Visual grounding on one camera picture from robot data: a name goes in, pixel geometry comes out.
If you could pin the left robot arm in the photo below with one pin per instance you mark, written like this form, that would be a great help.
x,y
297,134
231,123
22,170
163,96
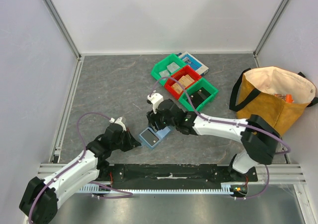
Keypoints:
x,y
43,197

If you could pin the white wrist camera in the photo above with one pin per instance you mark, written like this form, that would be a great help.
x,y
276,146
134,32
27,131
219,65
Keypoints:
x,y
120,121
155,99

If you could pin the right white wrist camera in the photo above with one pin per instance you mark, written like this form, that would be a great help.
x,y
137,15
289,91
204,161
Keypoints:
x,y
155,99

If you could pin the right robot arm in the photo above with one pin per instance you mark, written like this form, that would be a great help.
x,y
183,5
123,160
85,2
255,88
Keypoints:
x,y
258,138

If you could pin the orange item in bag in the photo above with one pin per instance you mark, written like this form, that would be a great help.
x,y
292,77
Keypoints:
x,y
289,98

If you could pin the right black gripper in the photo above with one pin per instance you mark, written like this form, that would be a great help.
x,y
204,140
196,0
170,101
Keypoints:
x,y
154,119

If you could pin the red bin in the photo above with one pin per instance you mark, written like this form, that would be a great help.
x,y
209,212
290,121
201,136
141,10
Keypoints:
x,y
187,70

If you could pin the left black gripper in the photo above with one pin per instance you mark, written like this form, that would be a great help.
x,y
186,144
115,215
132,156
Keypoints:
x,y
131,142

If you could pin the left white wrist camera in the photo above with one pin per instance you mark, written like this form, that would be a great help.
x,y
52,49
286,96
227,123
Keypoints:
x,y
120,121

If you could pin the green bin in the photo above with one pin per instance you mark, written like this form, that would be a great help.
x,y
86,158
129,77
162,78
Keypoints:
x,y
162,65
205,84

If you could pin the white VIP credit card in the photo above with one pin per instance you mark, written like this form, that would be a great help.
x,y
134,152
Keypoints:
x,y
164,73

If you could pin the blue card holder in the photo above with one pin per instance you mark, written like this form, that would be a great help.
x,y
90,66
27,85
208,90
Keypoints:
x,y
161,134

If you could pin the white cable duct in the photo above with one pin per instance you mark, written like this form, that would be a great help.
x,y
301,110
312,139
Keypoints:
x,y
95,189

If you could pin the green bin near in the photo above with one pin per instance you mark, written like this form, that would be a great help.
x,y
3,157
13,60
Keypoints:
x,y
205,84

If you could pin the blue white box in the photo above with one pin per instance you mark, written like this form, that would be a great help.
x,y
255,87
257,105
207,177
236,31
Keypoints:
x,y
194,63

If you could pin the grey card in bin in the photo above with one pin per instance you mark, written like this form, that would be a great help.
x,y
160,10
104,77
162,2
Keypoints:
x,y
173,67

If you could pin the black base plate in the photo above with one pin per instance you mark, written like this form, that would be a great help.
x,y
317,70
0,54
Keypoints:
x,y
172,176

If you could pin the green bin far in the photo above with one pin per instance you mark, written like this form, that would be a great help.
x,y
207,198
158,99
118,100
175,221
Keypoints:
x,y
162,65

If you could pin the brown cards in bin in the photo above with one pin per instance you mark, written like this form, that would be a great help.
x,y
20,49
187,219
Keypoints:
x,y
184,82

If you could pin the black items in bin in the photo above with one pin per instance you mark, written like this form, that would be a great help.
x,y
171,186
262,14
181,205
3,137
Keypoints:
x,y
199,97

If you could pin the yellow tote bag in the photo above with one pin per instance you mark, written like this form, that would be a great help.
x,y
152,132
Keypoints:
x,y
261,91

